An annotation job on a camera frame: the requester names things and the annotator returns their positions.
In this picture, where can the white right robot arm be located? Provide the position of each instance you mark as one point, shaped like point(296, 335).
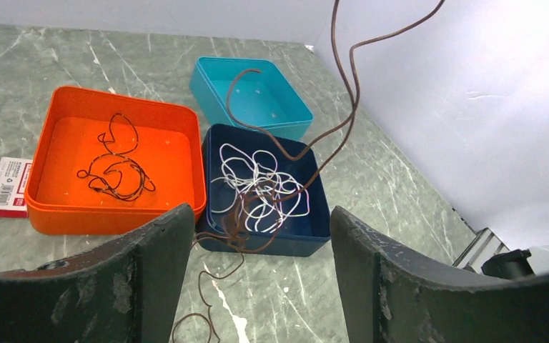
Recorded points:
point(487, 255)

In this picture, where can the teal plastic bin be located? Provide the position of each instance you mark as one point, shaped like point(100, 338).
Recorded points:
point(265, 99)

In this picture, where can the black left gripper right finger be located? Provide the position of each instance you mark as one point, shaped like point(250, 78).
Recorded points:
point(391, 293)

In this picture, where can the dark blue plastic bin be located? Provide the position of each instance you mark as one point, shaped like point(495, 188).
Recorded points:
point(258, 200)

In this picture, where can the red and white small box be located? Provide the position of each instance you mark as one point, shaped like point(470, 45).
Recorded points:
point(14, 176)

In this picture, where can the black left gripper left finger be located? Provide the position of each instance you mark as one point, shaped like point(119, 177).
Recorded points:
point(124, 290)

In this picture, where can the orange plastic bin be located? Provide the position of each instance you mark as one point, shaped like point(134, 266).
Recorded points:
point(108, 163)

